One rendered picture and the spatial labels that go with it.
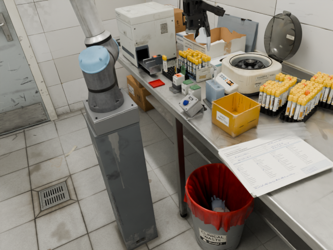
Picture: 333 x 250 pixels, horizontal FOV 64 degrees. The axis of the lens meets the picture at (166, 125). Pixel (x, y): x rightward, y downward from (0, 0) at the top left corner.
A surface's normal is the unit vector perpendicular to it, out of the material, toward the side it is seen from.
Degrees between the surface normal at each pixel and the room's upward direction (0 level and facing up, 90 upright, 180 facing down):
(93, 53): 10
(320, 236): 0
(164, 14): 89
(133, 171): 90
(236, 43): 92
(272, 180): 1
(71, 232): 0
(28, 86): 90
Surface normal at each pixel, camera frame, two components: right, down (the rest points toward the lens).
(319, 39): -0.89, 0.32
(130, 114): 0.46, 0.48
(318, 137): -0.07, -0.81
